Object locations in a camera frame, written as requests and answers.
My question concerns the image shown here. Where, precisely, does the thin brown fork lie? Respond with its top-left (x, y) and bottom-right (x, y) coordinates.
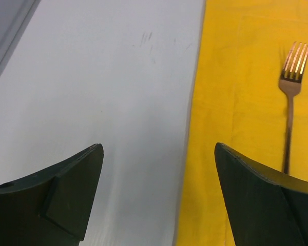
top-left (279, 42), bottom-right (308, 175)

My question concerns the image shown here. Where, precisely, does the yellow Pikachu cloth placemat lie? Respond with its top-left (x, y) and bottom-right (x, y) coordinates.
top-left (176, 1), bottom-right (308, 245)

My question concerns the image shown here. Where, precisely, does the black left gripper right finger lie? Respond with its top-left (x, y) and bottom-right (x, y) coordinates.
top-left (215, 143), bottom-right (308, 245)

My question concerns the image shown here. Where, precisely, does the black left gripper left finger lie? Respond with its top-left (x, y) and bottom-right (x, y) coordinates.
top-left (0, 143), bottom-right (104, 245)

